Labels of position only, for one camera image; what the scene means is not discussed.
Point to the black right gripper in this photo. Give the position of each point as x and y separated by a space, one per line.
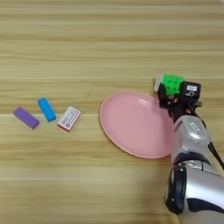
179 109

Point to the colourful puzzle cube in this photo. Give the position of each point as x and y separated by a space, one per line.
172 83

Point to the pink round plate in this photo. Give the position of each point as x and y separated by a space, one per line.
137 124

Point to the white red eraser box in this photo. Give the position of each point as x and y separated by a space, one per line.
69 118

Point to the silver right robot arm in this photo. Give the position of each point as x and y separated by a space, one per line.
195 175

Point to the blue eraser block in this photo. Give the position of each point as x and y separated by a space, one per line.
46 109

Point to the purple eraser block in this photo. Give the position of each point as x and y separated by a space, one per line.
26 117

